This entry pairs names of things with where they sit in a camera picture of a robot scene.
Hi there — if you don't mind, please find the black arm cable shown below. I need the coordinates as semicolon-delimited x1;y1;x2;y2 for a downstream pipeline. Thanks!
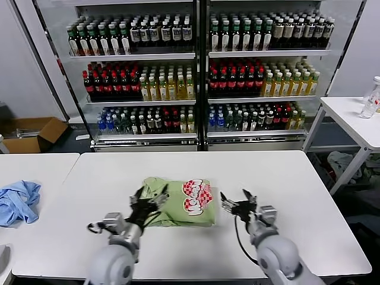
233;215;259;264
86;212;163;235

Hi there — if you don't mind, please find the light green t-shirt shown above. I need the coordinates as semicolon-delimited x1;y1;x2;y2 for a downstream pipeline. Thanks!
139;177;220;229

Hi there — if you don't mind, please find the white side table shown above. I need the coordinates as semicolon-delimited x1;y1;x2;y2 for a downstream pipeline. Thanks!
302;96;380;196

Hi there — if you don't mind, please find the glass cooler door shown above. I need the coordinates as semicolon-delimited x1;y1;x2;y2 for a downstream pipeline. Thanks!
322;0;369;99
11;0;91;140

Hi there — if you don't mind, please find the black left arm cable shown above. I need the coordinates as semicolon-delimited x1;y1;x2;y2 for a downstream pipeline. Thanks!
86;212;163;235

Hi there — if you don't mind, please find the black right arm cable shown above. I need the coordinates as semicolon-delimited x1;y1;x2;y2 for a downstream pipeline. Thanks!
233;215;259;264

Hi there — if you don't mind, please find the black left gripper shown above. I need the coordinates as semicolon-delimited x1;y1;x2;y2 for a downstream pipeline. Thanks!
129;183;169;227

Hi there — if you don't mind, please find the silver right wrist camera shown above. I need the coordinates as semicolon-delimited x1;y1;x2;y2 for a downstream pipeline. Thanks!
257;205;279;229

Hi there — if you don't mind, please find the dark tea bottle green cap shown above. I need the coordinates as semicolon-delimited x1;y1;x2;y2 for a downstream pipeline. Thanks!
118;23;131;55
221;21;232;52
252;20;264;50
242;20;253;51
87;24;99;55
97;24;109;55
211;21;222;52
77;25;89;56
232;20;242;51
263;20;274;50
68;25;79;56
108;23;120;55

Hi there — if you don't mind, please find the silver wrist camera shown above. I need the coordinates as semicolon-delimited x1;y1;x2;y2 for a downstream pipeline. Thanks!
102;211;125;235
257;205;279;229

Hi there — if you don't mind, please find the crumpled light blue shirt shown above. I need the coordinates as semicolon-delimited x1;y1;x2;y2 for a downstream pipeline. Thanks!
0;179;42;227

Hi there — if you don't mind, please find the open cardboard box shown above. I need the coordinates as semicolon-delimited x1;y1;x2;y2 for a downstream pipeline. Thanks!
0;116;71;154

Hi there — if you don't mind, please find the white beverage cooler cabinet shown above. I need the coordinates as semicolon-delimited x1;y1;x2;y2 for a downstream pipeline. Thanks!
62;0;205;153
204;0;336;151

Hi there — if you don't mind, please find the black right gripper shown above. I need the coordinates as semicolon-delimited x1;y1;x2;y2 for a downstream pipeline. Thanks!
219;189;258;223

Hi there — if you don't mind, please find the clear bottle red label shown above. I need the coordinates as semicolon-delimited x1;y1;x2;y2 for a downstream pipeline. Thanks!
364;75;380;113

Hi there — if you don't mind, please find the white cooler shelf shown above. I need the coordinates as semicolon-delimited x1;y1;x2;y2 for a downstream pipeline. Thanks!
207;129;306;138
208;95;319;104
68;51;197;62
85;99;197;106
92;132;198;141
209;49;333;58

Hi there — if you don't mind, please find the dark bottle beige label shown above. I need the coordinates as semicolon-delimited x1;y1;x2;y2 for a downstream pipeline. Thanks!
283;18;295;48
273;18;284;49

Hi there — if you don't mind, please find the dark bottle navy label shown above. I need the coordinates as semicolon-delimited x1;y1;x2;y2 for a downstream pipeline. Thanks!
140;21;151;46
171;19;182;45
315;18;325;48
305;18;315;48
130;21;141;46
182;18;192;45
150;20;161;46
294;18;305;48
324;17;335;48
161;20;172;46

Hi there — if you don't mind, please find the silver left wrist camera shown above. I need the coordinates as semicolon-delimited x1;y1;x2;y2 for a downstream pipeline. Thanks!
102;211;125;235

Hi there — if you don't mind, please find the clear plastic water bottle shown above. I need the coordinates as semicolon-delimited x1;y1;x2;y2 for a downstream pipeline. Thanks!
360;97;377;119

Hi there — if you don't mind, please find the pale clothes pile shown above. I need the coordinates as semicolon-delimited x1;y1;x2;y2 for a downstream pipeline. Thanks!
327;150;365;185

